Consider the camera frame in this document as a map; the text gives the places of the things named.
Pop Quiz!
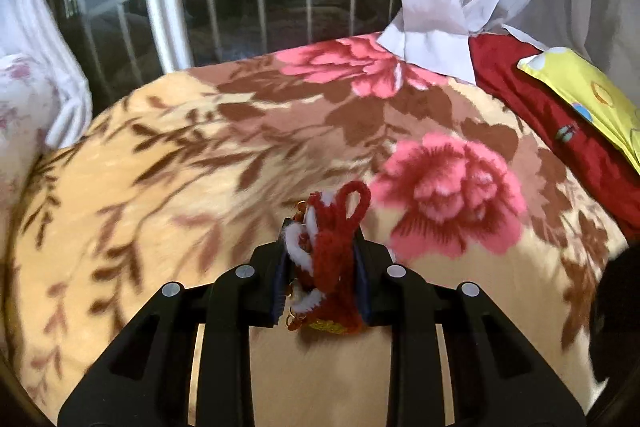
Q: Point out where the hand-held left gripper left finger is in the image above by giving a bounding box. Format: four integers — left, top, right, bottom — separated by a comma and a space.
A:
57, 219, 297, 427

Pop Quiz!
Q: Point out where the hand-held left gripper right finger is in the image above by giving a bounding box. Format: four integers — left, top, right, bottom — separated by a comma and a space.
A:
352, 227, 586, 427

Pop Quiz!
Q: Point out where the red white pipe cleaner ornament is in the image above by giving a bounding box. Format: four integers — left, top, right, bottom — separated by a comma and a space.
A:
280, 179, 373, 339

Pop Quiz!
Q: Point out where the beige floral blanket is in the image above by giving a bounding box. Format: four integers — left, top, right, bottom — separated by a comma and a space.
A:
0, 32, 632, 427

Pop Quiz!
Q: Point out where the yellow printed pillow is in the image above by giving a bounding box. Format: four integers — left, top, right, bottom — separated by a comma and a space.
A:
517, 47, 640, 174

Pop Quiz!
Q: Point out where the red cloth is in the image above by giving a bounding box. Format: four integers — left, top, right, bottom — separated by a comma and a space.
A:
467, 34, 640, 240

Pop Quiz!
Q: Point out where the white floral pillow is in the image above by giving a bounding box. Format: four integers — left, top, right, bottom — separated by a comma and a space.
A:
0, 54, 62, 218

